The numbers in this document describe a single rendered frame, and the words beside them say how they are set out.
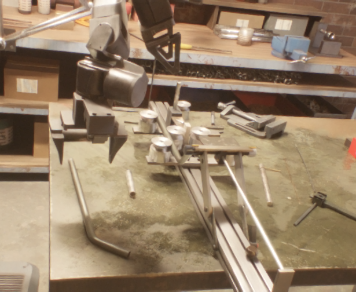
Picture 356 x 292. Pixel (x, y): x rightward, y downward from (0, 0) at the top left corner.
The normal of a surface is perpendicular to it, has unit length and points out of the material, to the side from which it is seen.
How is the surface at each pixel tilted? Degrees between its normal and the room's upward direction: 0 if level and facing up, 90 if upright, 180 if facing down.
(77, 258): 0
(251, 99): 90
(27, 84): 90
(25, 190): 0
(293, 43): 90
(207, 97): 90
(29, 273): 0
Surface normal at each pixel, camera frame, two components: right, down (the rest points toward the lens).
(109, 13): -0.15, -0.35
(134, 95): 0.89, 0.32
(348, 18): 0.23, 0.47
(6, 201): 0.15, -0.88
